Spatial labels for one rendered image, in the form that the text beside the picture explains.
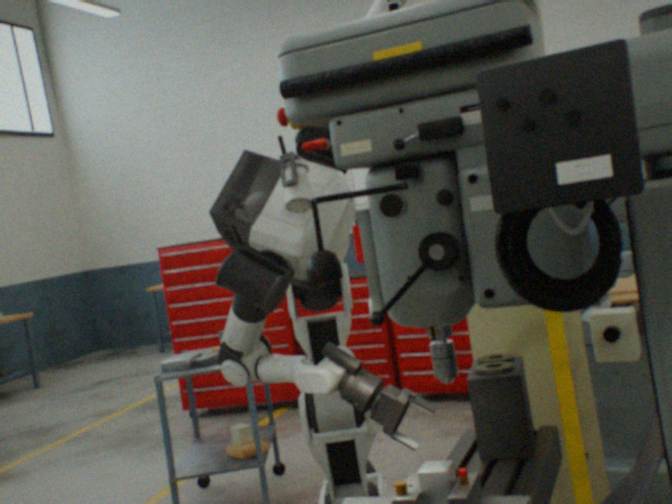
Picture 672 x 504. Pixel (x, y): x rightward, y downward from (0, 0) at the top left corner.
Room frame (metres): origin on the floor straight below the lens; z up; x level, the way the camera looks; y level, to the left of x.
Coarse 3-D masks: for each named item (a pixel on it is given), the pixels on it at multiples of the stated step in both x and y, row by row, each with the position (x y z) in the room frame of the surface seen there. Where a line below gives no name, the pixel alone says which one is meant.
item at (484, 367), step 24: (480, 360) 2.08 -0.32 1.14; (504, 360) 2.05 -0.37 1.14; (480, 384) 1.94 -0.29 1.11; (504, 384) 1.93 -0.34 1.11; (480, 408) 1.94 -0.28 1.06; (504, 408) 1.93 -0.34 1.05; (528, 408) 2.05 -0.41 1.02; (480, 432) 1.95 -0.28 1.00; (504, 432) 1.93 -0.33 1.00; (528, 432) 1.92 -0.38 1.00; (480, 456) 1.95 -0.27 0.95; (504, 456) 1.93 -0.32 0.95; (528, 456) 1.92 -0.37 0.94
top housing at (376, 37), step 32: (448, 0) 1.51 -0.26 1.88; (480, 0) 1.48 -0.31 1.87; (512, 0) 1.48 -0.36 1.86; (320, 32) 1.59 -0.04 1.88; (352, 32) 1.56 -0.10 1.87; (384, 32) 1.54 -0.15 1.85; (416, 32) 1.52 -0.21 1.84; (448, 32) 1.50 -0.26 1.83; (480, 32) 1.48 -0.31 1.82; (288, 64) 1.62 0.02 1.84; (320, 64) 1.59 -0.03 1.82; (352, 64) 1.57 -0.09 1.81; (480, 64) 1.49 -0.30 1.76; (320, 96) 1.59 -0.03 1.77; (352, 96) 1.57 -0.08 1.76; (384, 96) 1.55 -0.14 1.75; (416, 96) 1.54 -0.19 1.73
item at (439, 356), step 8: (432, 352) 1.66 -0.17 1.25; (440, 352) 1.65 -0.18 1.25; (448, 352) 1.65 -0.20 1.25; (432, 360) 1.67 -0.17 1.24; (440, 360) 1.65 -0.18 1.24; (448, 360) 1.65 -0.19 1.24; (456, 360) 1.66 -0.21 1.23; (440, 368) 1.65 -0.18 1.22; (448, 368) 1.65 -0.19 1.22; (456, 368) 1.66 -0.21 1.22; (440, 376) 1.65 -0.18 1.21; (448, 376) 1.65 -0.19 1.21; (456, 376) 1.65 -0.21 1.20
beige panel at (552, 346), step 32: (480, 320) 3.37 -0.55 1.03; (512, 320) 3.33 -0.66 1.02; (544, 320) 3.29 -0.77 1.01; (576, 320) 3.25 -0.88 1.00; (480, 352) 3.38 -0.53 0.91; (512, 352) 3.34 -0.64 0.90; (544, 352) 3.29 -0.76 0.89; (576, 352) 3.25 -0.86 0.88; (544, 384) 3.30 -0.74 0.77; (576, 384) 3.26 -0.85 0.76; (544, 416) 3.31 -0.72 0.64; (576, 416) 3.26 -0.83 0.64; (576, 448) 3.27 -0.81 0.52; (576, 480) 3.28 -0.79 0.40
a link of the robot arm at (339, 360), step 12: (324, 348) 2.00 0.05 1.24; (336, 348) 2.00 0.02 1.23; (324, 360) 2.03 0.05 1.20; (336, 360) 1.99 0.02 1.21; (348, 360) 1.98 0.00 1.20; (336, 372) 1.99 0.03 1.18; (348, 372) 1.99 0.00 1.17; (360, 372) 1.99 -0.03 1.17; (336, 384) 2.00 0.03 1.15; (348, 384) 1.98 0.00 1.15; (348, 396) 1.98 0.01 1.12
